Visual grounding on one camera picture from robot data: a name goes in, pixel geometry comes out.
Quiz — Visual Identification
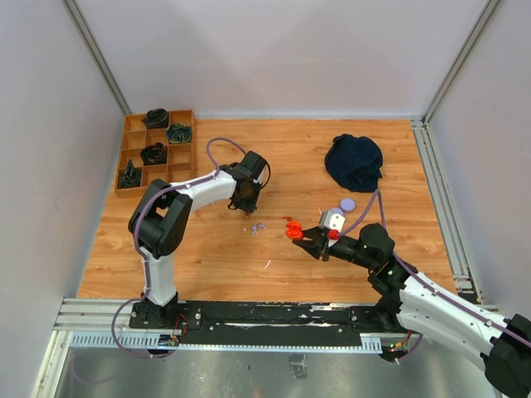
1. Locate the green yellow rolled tie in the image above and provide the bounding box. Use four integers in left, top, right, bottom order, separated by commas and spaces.
166, 123, 192, 145

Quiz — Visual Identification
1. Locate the wooden compartment tray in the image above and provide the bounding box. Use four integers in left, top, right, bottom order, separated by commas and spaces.
114, 109, 197, 198

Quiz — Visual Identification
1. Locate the black orange rolled tie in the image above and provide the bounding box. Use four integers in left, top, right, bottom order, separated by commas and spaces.
140, 142, 168, 166

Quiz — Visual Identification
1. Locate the black rolled tie top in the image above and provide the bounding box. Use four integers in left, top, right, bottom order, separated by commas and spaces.
142, 108, 169, 129

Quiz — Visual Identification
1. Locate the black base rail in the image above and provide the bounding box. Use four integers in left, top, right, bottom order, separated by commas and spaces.
129, 301, 408, 349

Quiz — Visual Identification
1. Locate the navy blue cloth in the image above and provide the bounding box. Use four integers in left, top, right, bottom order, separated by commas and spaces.
324, 133, 383, 193

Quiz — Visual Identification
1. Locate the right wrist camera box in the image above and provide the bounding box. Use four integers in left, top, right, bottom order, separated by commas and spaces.
318, 209, 345, 248

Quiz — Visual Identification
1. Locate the dark green folded tie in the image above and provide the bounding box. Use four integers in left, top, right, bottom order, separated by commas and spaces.
117, 159, 142, 189

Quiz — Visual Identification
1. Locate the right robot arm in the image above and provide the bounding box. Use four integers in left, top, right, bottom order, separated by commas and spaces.
291, 223, 530, 397

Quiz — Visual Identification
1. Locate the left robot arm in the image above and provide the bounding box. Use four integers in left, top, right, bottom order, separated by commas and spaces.
128, 151, 270, 329

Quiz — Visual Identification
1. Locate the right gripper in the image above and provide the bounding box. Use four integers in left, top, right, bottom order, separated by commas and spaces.
293, 225, 377, 269

